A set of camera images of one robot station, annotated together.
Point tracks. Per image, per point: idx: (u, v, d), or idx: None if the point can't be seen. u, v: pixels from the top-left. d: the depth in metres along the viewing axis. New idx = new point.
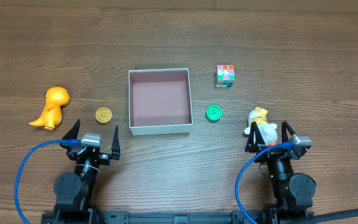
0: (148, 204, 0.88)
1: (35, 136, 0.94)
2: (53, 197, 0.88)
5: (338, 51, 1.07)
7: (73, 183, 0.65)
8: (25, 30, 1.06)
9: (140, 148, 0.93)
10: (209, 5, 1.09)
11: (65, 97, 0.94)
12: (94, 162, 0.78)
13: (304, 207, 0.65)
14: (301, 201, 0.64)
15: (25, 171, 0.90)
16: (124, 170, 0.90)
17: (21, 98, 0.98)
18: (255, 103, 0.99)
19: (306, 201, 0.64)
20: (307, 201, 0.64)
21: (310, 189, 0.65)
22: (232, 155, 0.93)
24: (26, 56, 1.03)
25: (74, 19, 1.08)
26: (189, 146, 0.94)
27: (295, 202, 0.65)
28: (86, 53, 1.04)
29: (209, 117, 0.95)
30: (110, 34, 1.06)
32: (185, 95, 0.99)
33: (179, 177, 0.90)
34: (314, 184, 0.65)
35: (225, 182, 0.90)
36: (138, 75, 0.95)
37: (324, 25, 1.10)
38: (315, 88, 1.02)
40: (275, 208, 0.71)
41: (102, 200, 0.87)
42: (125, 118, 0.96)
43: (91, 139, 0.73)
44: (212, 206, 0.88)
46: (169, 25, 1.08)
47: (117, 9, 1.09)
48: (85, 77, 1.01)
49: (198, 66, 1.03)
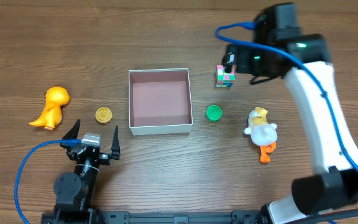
0: (147, 204, 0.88)
1: (35, 135, 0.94)
2: (53, 197, 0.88)
5: (339, 51, 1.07)
7: (73, 183, 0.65)
8: (25, 30, 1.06)
9: (140, 148, 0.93)
10: (209, 5, 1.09)
11: (65, 97, 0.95)
12: (94, 162, 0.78)
13: (291, 34, 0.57)
14: (283, 22, 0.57)
15: (26, 171, 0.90)
16: (124, 170, 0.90)
17: (21, 97, 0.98)
18: (255, 103, 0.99)
19: (288, 25, 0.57)
20: (291, 25, 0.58)
21: (289, 9, 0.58)
22: (232, 155, 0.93)
24: (25, 56, 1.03)
25: (74, 19, 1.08)
26: (189, 146, 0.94)
27: (278, 27, 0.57)
28: (86, 53, 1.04)
29: (209, 117, 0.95)
30: (110, 34, 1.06)
32: (185, 95, 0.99)
33: (179, 177, 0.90)
34: (295, 7, 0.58)
35: (225, 182, 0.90)
36: (138, 75, 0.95)
37: (324, 25, 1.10)
38: None
40: (300, 45, 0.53)
41: (102, 200, 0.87)
42: (125, 118, 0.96)
43: (91, 139, 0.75)
44: (212, 205, 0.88)
46: (169, 25, 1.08)
47: (117, 9, 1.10)
48: (84, 77, 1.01)
49: (198, 66, 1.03)
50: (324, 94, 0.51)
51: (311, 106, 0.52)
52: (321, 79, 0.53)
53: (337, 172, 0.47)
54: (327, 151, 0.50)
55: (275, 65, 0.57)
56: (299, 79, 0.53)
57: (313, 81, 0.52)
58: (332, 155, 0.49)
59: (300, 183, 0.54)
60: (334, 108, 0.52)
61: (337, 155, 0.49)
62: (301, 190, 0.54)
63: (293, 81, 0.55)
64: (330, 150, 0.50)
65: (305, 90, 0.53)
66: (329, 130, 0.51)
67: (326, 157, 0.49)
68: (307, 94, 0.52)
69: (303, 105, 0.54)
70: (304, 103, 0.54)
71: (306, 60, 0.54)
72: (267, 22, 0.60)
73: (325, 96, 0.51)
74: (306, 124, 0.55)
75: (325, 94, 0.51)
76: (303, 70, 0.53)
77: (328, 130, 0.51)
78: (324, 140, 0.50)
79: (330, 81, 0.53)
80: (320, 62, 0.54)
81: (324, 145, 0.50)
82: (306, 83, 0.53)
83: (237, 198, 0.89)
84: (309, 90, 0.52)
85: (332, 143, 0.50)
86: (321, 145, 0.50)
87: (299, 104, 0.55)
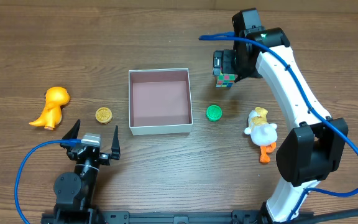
0: (147, 204, 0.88)
1: (35, 135, 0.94)
2: (53, 197, 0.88)
5: (338, 51, 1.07)
7: (73, 183, 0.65)
8: (25, 30, 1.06)
9: (140, 148, 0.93)
10: (209, 5, 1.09)
11: (65, 97, 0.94)
12: (94, 162, 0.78)
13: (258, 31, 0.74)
14: (248, 23, 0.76)
15: (25, 171, 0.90)
16: (124, 170, 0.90)
17: (21, 97, 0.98)
18: (255, 103, 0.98)
19: (253, 26, 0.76)
20: (256, 25, 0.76)
21: (252, 14, 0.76)
22: (232, 155, 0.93)
24: (25, 56, 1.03)
25: (74, 19, 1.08)
26: (189, 146, 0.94)
27: (246, 28, 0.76)
28: (86, 53, 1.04)
29: (209, 117, 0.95)
30: (110, 34, 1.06)
32: (185, 95, 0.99)
33: (179, 177, 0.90)
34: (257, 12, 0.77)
35: (225, 182, 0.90)
36: (138, 75, 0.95)
37: (324, 25, 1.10)
38: (315, 88, 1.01)
40: (263, 35, 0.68)
41: (102, 200, 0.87)
42: (125, 118, 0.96)
43: (91, 139, 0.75)
44: (212, 205, 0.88)
46: (169, 25, 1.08)
47: (117, 9, 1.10)
48: (84, 77, 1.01)
49: (198, 66, 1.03)
50: (288, 67, 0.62)
51: (279, 79, 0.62)
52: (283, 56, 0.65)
53: (307, 125, 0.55)
54: (298, 112, 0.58)
55: (248, 58, 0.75)
56: (266, 60, 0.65)
57: (277, 58, 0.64)
58: (301, 114, 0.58)
59: (282, 154, 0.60)
60: (298, 78, 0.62)
61: (306, 114, 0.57)
62: (284, 159, 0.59)
63: (263, 65, 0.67)
64: (299, 111, 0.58)
65: (273, 68, 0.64)
66: (297, 96, 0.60)
67: (297, 116, 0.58)
68: (275, 70, 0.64)
69: (275, 83, 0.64)
70: (276, 81, 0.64)
71: (270, 45, 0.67)
72: (238, 26, 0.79)
73: (288, 68, 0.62)
74: (280, 101, 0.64)
75: (289, 66, 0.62)
76: (267, 51, 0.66)
77: (295, 94, 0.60)
78: (293, 102, 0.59)
79: (291, 58, 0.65)
80: (282, 45, 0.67)
81: (294, 107, 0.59)
82: (272, 62, 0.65)
83: (237, 198, 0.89)
84: (276, 66, 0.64)
85: (301, 105, 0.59)
86: (292, 108, 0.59)
87: (273, 83, 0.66)
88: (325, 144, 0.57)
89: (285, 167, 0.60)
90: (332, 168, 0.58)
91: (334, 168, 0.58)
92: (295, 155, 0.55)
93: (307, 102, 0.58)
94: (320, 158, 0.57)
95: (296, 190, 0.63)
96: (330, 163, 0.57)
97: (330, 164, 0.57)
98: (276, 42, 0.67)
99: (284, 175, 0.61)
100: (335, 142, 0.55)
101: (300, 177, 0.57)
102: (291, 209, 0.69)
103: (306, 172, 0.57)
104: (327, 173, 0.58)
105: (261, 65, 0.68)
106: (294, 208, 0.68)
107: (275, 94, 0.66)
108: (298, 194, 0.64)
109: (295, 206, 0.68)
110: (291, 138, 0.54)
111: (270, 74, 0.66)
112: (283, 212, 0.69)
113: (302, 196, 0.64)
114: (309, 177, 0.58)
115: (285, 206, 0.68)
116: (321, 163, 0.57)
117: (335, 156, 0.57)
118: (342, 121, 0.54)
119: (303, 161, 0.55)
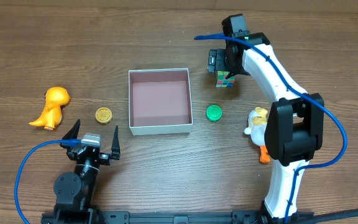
0: (147, 204, 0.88)
1: (35, 135, 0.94)
2: (53, 197, 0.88)
5: (338, 51, 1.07)
7: (73, 183, 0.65)
8: (25, 30, 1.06)
9: (140, 148, 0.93)
10: (209, 4, 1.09)
11: (65, 97, 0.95)
12: (94, 162, 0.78)
13: (244, 34, 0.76)
14: (235, 27, 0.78)
15: (26, 171, 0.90)
16: (124, 170, 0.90)
17: (21, 97, 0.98)
18: (255, 103, 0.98)
19: (240, 30, 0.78)
20: (242, 28, 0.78)
21: (239, 18, 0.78)
22: (232, 155, 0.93)
24: (25, 56, 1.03)
25: (74, 19, 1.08)
26: (189, 146, 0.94)
27: (233, 32, 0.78)
28: (86, 53, 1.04)
29: (209, 117, 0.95)
30: (110, 34, 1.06)
32: (185, 94, 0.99)
33: (179, 177, 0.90)
34: (243, 17, 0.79)
35: (225, 182, 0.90)
36: (138, 75, 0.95)
37: (324, 25, 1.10)
38: (315, 88, 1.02)
40: (246, 37, 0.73)
41: (102, 200, 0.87)
42: (125, 118, 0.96)
43: (91, 139, 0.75)
44: (212, 205, 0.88)
46: (169, 25, 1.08)
47: (117, 9, 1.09)
48: (84, 77, 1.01)
49: (198, 66, 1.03)
50: (267, 58, 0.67)
51: (261, 69, 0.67)
52: (263, 50, 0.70)
53: (286, 100, 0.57)
54: (277, 91, 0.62)
55: (234, 58, 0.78)
56: (249, 55, 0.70)
57: (258, 52, 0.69)
58: (281, 93, 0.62)
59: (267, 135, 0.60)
60: (278, 66, 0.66)
61: (284, 91, 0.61)
62: (270, 139, 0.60)
63: (248, 61, 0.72)
64: (279, 90, 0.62)
65: (255, 61, 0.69)
66: (276, 78, 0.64)
67: (278, 95, 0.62)
68: (257, 63, 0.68)
69: (258, 74, 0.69)
70: (259, 72, 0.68)
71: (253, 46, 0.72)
72: (226, 30, 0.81)
73: (268, 58, 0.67)
74: (264, 89, 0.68)
75: (268, 57, 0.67)
76: (250, 48, 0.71)
77: (275, 79, 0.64)
78: (274, 85, 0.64)
79: (271, 53, 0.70)
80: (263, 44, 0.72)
81: (273, 88, 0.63)
82: (254, 56, 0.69)
83: (237, 198, 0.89)
84: (258, 60, 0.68)
85: (279, 85, 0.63)
86: (273, 89, 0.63)
87: (258, 75, 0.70)
88: (307, 121, 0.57)
89: (271, 147, 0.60)
90: (316, 145, 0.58)
91: (317, 146, 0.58)
92: (278, 130, 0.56)
93: (285, 81, 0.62)
94: (304, 136, 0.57)
95: (287, 173, 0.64)
96: (314, 139, 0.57)
97: (313, 140, 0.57)
98: (259, 44, 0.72)
99: (271, 156, 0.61)
100: (316, 117, 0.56)
101: (285, 154, 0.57)
102: (286, 200, 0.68)
103: (291, 149, 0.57)
104: (312, 151, 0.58)
105: (246, 62, 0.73)
106: (290, 198, 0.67)
107: (260, 84, 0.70)
108: (290, 178, 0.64)
109: (291, 196, 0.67)
110: (273, 112, 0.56)
111: (255, 68, 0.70)
112: (280, 205, 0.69)
113: (295, 182, 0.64)
114: (294, 154, 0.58)
115: (280, 196, 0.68)
116: (304, 139, 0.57)
117: (316, 130, 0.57)
118: (319, 96, 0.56)
119: (286, 135, 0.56)
